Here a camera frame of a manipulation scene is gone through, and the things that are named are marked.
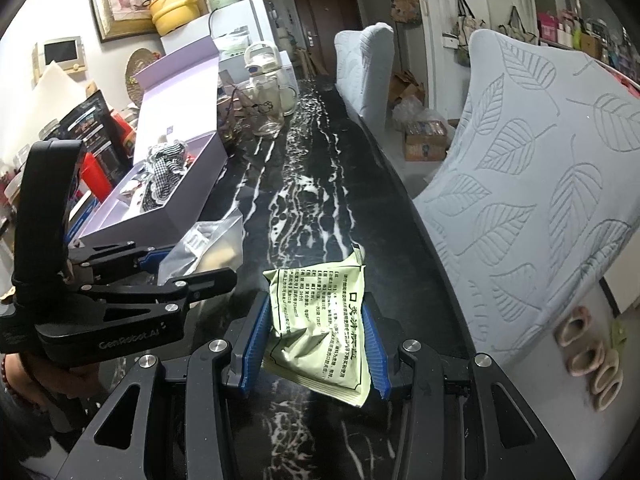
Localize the green paper sachet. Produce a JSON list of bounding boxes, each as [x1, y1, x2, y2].
[[264, 244, 371, 408]]

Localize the clear plastic snack bag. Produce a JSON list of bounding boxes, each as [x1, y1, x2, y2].
[[157, 208, 244, 285]]

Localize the checkered cloth doll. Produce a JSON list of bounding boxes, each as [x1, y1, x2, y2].
[[140, 141, 194, 212]]

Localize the red plastic container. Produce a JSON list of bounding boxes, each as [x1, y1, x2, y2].
[[80, 153, 113, 203]]

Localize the lavender gift box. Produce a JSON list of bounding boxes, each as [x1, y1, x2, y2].
[[78, 36, 227, 247]]

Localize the black product box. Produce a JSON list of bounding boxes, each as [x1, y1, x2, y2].
[[60, 90, 132, 188]]

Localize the glass mug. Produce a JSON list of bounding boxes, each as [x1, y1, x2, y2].
[[239, 77, 284, 136]]

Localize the white glass teapot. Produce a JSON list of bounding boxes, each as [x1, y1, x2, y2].
[[244, 42, 299, 116]]

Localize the pink slippers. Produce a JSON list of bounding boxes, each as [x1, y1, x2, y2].
[[554, 306, 624, 412]]

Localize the near light blue chair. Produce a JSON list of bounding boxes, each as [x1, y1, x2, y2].
[[414, 29, 639, 367]]

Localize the light blue chair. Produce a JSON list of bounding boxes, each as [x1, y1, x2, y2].
[[334, 22, 395, 133], [414, 29, 639, 367]]

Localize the white refrigerator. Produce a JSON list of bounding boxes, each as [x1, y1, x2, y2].
[[160, 0, 277, 60]]

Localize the yellow pot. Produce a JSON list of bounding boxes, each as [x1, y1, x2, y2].
[[148, 0, 201, 37]]

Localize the far light blue chair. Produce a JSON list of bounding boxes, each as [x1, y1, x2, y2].
[[334, 22, 395, 133]]

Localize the brown door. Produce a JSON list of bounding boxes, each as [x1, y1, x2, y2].
[[294, 0, 362, 77]]

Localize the hanging tote bag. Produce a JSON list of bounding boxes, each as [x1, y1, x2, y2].
[[390, 0, 422, 25]]

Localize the wall intercom screen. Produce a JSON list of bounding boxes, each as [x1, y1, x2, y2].
[[32, 36, 87, 84]]

